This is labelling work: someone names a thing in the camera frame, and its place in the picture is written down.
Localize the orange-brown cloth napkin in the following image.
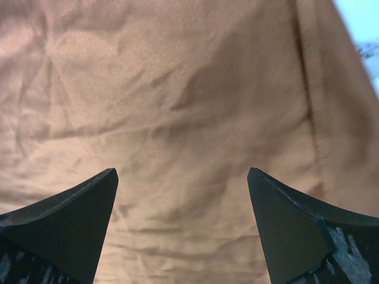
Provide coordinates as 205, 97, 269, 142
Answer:
1, 1, 378, 283

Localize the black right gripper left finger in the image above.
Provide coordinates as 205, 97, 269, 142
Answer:
1, 169, 118, 283

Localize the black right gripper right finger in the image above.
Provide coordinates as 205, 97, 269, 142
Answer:
248, 167, 378, 284

